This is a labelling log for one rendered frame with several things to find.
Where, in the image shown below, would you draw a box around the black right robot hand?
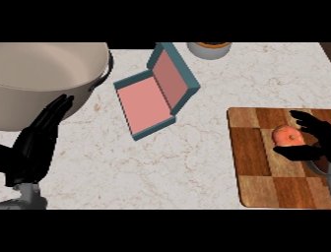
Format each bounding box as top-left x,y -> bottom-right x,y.
273,109 -> 331,163

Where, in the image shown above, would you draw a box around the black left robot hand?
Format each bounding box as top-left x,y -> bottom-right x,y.
0,94 -> 76,188

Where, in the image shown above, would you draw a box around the orange squash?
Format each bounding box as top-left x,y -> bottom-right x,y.
271,123 -> 307,148

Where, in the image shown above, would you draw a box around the checkered wooden cutting board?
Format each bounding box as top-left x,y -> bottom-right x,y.
227,106 -> 331,210

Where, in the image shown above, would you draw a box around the teal and pink open box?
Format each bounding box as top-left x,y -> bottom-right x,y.
113,42 -> 203,142

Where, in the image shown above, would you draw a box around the large beige pot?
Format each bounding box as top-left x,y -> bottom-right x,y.
0,42 -> 116,133

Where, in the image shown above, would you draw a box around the grey cup with orange rim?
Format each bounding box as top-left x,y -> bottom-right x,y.
187,42 -> 234,61

